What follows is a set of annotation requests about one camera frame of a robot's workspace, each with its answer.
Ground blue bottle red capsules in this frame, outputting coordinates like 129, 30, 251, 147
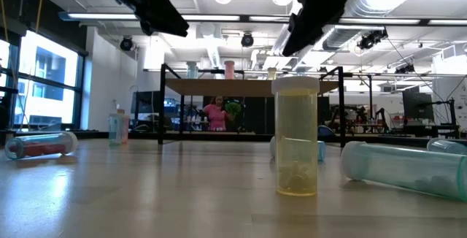
4, 131, 79, 161

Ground silver ventilation duct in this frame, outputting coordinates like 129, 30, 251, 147
323, 0, 402, 51

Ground dark window frame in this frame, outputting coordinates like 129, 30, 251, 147
0, 26, 88, 129

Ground black computer monitor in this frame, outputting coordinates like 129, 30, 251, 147
402, 91, 435, 120
131, 91, 153, 115

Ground blue round chair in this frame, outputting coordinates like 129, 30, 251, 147
316, 124, 335, 141

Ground black table frame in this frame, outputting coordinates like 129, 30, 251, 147
0, 128, 467, 147

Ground black ceiling light rail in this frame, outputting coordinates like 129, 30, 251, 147
58, 10, 467, 27

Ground pink medicine bottle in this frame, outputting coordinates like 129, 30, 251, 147
116, 108, 131, 145

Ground black ceiling spotlight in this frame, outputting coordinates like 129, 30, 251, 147
119, 35, 134, 52
356, 28, 389, 51
240, 31, 255, 48

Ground teal medicine bottle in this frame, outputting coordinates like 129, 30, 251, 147
340, 141, 467, 201

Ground black background rig frame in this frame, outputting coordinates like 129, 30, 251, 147
344, 72, 467, 139

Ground blue bottle white tablets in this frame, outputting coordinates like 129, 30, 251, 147
269, 135, 326, 163
425, 137, 467, 156

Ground yellow hanging cable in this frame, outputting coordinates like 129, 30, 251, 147
35, 0, 46, 34
0, 0, 8, 33

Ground wooden shelf black frame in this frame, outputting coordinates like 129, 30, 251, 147
158, 63, 347, 148

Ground green background plant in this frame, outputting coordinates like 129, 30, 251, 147
222, 100, 242, 131

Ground pink bottle pink tablets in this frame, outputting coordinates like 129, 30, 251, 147
223, 60, 236, 80

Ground person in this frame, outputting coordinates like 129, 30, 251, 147
202, 96, 234, 132

